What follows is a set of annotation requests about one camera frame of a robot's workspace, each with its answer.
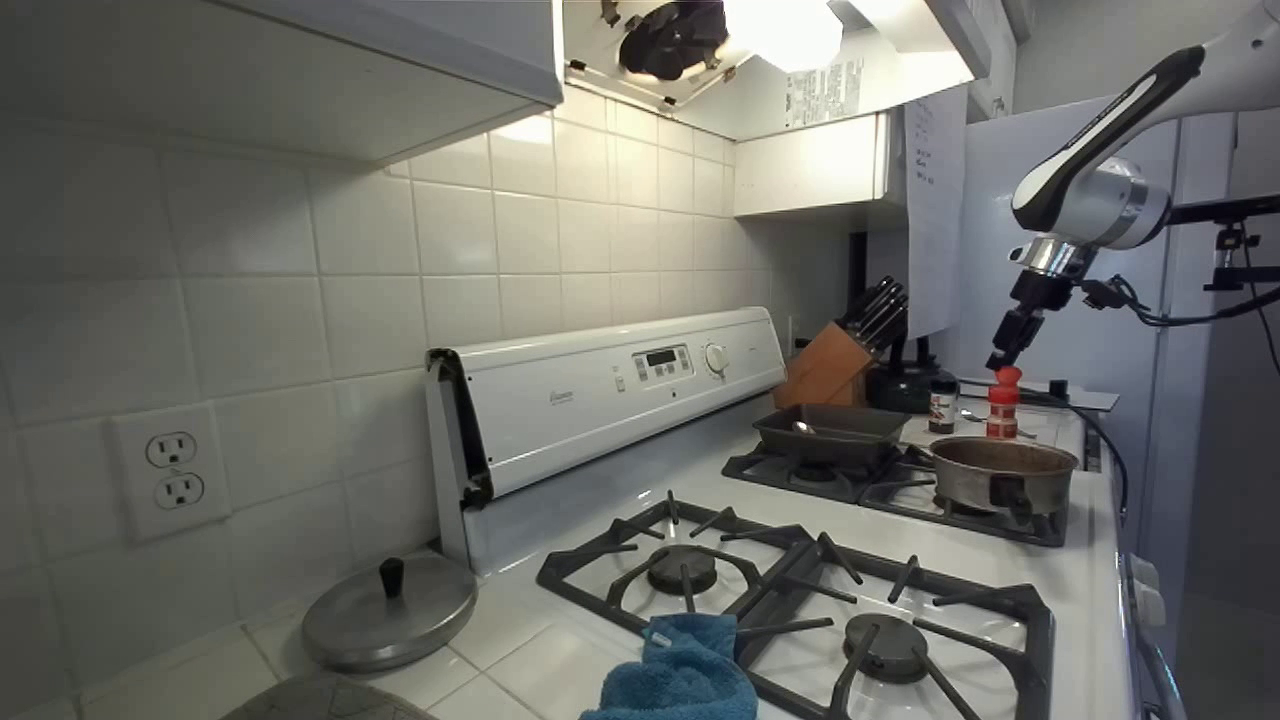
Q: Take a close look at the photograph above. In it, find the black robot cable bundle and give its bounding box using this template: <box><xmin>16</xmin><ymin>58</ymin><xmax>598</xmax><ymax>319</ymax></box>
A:
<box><xmin>1081</xmin><ymin>268</ymin><xmax>1280</xmax><ymax>331</ymax></box>

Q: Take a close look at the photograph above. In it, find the white wall outlet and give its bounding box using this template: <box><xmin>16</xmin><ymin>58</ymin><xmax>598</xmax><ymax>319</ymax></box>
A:
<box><xmin>107</xmin><ymin>399</ymin><xmax>234</xmax><ymax>545</ymax></box>

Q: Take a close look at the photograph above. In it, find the white refrigerator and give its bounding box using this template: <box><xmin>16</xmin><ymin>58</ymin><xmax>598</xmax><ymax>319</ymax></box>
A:
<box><xmin>926</xmin><ymin>92</ymin><xmax>1280</xmax><ymax>577</ymax></box>

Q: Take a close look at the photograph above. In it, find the blue cloth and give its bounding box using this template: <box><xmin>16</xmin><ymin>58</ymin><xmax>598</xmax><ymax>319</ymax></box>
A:
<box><xmin>575</xmin><ymin>607</ymin><xmax>764</xmax><ymax>720</ymax></box>

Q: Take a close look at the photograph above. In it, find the wooden knife block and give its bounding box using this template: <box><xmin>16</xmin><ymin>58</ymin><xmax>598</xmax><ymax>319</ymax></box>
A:
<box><xmin>770</xmin><ymin>317</ymin><xmax>881</xmax><ymax>415</ymax></box>

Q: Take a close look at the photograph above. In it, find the white range hood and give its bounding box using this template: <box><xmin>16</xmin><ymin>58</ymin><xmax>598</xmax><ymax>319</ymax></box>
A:
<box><xmin>556</xmin><ymin>0</ymin><xmax>999</xmax><ymax>143</ymax></box>

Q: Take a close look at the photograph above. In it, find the metal lid black knob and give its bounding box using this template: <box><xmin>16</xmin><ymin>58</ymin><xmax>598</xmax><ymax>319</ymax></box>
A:
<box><xmin>297</xmin><ymin>549</ymin><xmax>485</xmax><ymax>675</ymax></box>

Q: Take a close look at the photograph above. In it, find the metal saucepan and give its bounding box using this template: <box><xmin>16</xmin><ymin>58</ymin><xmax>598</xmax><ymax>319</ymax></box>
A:
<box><xmin>925</xmin><ymin>431</ymin><xmax>1083</xmax><ymax>528</ymax></box>

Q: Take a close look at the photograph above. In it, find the white paper sheet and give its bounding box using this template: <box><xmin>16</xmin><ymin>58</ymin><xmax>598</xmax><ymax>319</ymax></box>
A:
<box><xmin>900</xmin><ymin>83</ymin><xmax>977</xmax><ymax>341</ymax></box>

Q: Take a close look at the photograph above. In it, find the small dark glass bottle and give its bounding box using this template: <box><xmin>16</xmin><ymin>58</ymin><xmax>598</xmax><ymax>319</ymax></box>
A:
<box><xmin>925</xmin><ymin>377</ymin><xmax>965</xmax><ymax>441</ymax></box>

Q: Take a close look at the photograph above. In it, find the red lid spice shaker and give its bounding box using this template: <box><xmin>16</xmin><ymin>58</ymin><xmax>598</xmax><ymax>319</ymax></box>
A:
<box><xmin>984</xmin><ymin>365</ymin><xmax>1029</xmax><ymax>446</ymax></box>

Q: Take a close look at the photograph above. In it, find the white upper cabinet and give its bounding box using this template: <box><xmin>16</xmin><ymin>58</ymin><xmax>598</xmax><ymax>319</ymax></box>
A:
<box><xmin>726</xmin><ymin>108</ymin><xmax>894</xmax><ymax>222</ymax></box>
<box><xmin>0</xmin><ymin>0</ymin><xmax>566</xmax><ymax>169</ymax></box>

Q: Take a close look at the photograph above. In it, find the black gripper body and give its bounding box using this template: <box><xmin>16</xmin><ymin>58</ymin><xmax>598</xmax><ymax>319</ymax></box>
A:
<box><xmin>995</xmin><ymin>301</ymin><xmax>1060</xmax><ymax>351</ymax></box>

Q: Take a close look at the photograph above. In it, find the grey metal lid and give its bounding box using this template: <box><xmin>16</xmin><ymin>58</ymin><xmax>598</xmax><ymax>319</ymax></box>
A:
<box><xmin>214</xmin><ymin>667</ymin><xmax>441</xmax><ymax>720</ymax></box>

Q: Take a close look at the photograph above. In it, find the black burner grate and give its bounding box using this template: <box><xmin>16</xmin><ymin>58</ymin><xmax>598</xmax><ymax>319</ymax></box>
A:
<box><xmin>720</xmin><ymin>431</ymin><xmax>1081</xmax><ymax>554</ymax></box>
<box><xmin>532</xmin><ymin>489</ymin><xmax>1060</xmax><ymax>720</ymax></box>

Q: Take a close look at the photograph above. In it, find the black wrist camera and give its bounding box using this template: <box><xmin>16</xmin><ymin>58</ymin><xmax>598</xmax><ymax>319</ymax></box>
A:
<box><xmin>1020</xmin><ymin>268</ymin><xmax>1088</xmax><ymax>319</ymax></box>

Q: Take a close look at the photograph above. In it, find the black baking pan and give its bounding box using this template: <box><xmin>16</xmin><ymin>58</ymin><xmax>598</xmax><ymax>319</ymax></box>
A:
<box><xmin>747</xmin><ymin>399</ymin><xmax>914</xmax><ymax>472</ymax></box>

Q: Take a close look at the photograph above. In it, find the white gas stove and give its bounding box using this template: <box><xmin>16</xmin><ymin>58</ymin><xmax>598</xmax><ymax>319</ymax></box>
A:
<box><xmin>420</xmin><ymin>303</ymin><xmax>1138</xmax><ymax>720</ymax></box>

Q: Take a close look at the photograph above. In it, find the dark thin cable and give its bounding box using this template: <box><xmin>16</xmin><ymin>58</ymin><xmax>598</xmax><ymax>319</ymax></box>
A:
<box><xmin>1042</xmin><ymin>382</ymin><xmax>1135</xmax><ymax>513</ymax></box>

